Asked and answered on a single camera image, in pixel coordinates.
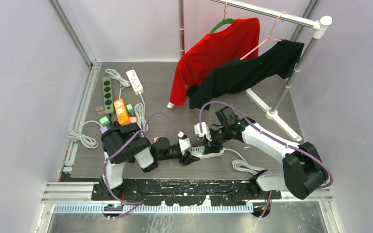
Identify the red shirt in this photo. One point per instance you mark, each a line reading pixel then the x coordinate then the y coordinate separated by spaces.
pixel 212 51

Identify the green hanger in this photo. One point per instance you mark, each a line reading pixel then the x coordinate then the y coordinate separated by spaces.
pixel 224 20

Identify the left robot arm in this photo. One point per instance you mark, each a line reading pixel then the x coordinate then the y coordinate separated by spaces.
pixel 127 144

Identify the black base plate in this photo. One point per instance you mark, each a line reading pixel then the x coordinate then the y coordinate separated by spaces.
pixel 182 192

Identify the white strip with USB ports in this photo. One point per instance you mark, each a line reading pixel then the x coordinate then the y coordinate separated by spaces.
pixel 135 82

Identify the orange power strip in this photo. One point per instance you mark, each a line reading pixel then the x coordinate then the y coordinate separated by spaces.
pixel 122 113

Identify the pink hanger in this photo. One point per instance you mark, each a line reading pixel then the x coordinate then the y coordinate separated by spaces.
pixel 269 37

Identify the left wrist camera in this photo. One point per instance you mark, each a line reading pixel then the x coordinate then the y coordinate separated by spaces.
pixel 185 145

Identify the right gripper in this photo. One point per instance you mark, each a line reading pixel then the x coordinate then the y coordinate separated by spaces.
pixel 212 147

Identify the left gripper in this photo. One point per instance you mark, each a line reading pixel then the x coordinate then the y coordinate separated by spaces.
pixel 186 159

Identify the pink plug adapter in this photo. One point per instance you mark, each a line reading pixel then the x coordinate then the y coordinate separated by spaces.
pixel 100 110
pixel 133 119

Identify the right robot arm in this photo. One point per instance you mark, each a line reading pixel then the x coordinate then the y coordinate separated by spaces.
pixel 302 171

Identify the black shirt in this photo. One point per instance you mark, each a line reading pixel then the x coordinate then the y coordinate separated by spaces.
pixel 239 75

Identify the teal green plug adapter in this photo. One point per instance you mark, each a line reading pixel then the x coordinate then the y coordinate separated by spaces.
pixel 105 121

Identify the white power strip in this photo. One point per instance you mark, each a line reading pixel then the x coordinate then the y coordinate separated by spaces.
pixel 195 151

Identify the green power strip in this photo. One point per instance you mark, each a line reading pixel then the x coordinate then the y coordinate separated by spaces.
pixel 107 95

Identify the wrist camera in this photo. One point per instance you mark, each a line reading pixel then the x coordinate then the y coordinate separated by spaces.
pixel 185 145
pixel 202 131

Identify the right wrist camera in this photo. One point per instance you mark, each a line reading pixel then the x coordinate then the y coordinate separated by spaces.
pixel 202 131

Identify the purple power strip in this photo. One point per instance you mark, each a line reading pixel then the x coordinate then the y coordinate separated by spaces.
pixel 103 129

